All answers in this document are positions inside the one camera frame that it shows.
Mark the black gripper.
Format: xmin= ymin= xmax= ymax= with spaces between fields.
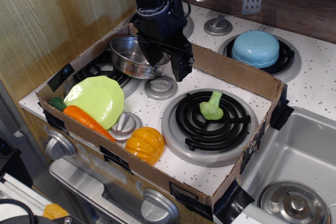
xmin=134 ymin=0 xmax=194 ymax=82

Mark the light green plastic plate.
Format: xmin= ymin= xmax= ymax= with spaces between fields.
xmin=64 ymin=76 xmax=124 ymax=130

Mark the orange toy carrot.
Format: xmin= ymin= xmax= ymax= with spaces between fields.
xmin=48 ymin=97 xmax=115 ymax=142

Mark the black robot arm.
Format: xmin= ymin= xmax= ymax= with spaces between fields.
xmin=133 ymin=0 xmax=194 ymax=82

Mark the centre grey stove knob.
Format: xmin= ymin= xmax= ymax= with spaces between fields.
xmin=144 ymin=76 xmax=178 ymax=100

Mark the grey stove knob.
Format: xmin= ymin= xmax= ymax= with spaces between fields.
xmin=110 ymin=112 xmax=142 ymax=142
xmin=204 ymin=15 xmax=233 ymax=36
xmin=144 ymin=76 xmax=178 ymax=100

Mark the small steel pot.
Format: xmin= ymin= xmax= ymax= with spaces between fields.
xmin=110 ymin=35 xmax=170 ymax=79

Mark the back grey stove knob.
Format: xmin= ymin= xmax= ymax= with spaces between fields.
xmin=204 ymin=15 xmax=233 ymax=36

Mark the front left black burner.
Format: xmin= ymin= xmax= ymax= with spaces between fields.
xmin=64 ymin=49 xmax=141 ymax=98

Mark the green toy broccoli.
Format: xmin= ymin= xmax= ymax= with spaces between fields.
xmin=199 ymin=91 xmax=224 ymax=121

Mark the front grey stove knob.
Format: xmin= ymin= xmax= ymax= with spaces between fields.
xmin=110 ymin=112 xmax=142 ymax=142

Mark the orange toy pumpkin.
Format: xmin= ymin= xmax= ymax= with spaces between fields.
xmin=125 ymin=127 xmax=165 ymax=165

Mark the light blue plastic bowl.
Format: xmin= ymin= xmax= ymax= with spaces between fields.
xmin=229 ymin=30 xmax=280 ymax=69

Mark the front right black burner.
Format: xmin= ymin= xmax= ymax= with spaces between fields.
xmin=161 ymin=89 xmax=258 ymax=167

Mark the back right black burner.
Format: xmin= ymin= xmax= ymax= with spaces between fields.
xmin=218 ymin=35 xmax=302 ymax=83

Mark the left oven dial knob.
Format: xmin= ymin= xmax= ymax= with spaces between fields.
xmin=46 ymin=130 xmax=77 ymax=161

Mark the oven dial knob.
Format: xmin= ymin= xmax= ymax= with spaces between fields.
xmin=46 ymin=130 xmax=77 ymax=161
xmin=141 ymin=188 xmax=180 ymax=224

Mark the silver oven door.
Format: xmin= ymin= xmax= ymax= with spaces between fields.
xmin=49 ymin=158 xmax=146 ymax=223

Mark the right oven dial knob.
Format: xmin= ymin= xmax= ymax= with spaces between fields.
xmin=141 ymin=188 xmax=180 ymax=224

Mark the steel sink basin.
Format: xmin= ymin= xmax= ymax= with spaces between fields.
xmin=235 ymin=107 xmax=335 ymax=223

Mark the orange object lower left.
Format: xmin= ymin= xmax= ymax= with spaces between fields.
xmin=42 ymin=204 xmax=68 ymax=220

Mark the steel pot lid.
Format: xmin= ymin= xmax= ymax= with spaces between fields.
xmin=257 ymin=180 xmax=332 ymax=223

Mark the black cable lower left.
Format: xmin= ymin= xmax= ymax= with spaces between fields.
xmin=0 ymin=198 xmax=36 ymax=224

